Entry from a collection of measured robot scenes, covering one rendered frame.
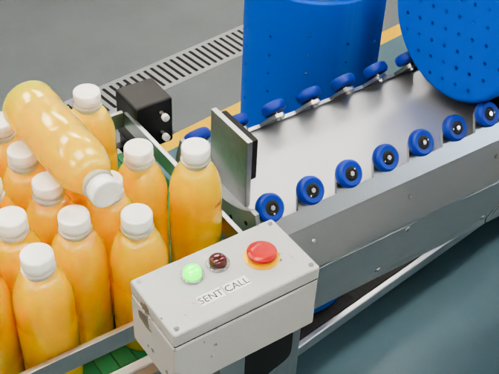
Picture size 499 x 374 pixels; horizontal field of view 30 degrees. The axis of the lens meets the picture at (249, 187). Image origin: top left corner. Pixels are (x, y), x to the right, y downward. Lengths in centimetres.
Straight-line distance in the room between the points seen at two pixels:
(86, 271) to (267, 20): 81
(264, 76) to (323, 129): 33
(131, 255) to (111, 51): 242
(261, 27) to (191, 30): 181
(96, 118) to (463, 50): 63
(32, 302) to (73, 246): 9
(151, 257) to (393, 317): 148
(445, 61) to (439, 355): 105
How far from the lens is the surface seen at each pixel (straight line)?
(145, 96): 153
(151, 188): 125
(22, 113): 121
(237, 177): 141
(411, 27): 169
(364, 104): 167
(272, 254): 110
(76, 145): 114
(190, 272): 107
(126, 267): 116
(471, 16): 158
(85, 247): 115
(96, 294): 120
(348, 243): 150
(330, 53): 182
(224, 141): 141
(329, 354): 245
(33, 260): 109
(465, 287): 268
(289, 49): 182
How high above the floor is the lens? 188
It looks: 41 degrees down
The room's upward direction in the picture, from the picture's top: 3 degrees clockwise
